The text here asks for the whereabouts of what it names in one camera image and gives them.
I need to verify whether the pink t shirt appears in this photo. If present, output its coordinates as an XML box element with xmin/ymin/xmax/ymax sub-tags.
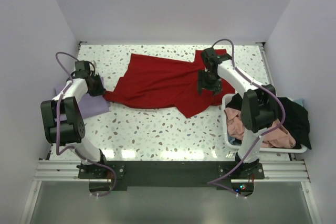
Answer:
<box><xmin>224</xmin><ymin>108</ymin><xmax>296</xmax><ymax>149</ymax></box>

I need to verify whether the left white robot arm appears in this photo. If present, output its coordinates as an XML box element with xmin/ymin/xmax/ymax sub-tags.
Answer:
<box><xmin>40</xmin><ymin>61</ymin><xmax>109</xmax><ymax>178</ymax></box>

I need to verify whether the white laundry basket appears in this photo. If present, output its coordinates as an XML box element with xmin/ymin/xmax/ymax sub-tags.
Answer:
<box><xmin>221</xmin><ymin>94</ymin><xmax>308</xmax><ymax>154</ymax></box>

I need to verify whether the red t shirt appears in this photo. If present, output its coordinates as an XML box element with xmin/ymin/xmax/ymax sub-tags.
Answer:
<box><xmin>103</xmin><ymin>50</ymin><xmax>235</xmax><ymax>118</ymax></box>

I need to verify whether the aluminium frame rail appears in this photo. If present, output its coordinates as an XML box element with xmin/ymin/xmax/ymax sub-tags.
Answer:
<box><xmin>20</xmin><ymin>159</ymin><xmax>321</xmax><ymax>223</ymax></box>

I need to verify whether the light blue garment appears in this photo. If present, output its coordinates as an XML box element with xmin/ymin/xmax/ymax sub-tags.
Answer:
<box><xmin>292</xmin><ymin>99</ymin><xmax>304</xmax><ymax>107</ymax></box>

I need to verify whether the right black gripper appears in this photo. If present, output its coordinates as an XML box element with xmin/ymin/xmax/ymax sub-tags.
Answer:
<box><xmin>197</xmin><ymin>69</ymin><xmax>222</xmax><ymax>96</ymax></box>

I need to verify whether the black t shirt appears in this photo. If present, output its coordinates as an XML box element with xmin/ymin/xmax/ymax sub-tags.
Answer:
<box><xmin>225</xmin><ymin>94</ymin><xmax>311</xmax><ymax>149</ymax></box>

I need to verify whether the dark blue garment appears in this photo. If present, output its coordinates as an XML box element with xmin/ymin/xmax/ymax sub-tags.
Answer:
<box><xmin>228</xmin><ymin>135</ymin><xmax>241</xmax><ymax>146</ymax></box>

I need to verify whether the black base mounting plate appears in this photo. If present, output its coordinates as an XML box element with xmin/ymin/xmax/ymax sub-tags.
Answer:
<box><xmin>77</xmin><ymin>161</ymin><xmax>265</xmax><ymax>196</ymax></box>

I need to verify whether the folded lavender t shirt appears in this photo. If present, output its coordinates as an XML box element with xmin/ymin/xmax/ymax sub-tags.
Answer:
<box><xmin>52</xmin><ymin>79</ymin><xmax>109</xmax><ymax>120</ymax></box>

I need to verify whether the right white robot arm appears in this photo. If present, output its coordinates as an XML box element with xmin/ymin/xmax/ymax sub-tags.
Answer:
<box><xmin>197</xmin><ymin>48</ymin><xmax>278</xmax><ymax>178</ymax></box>

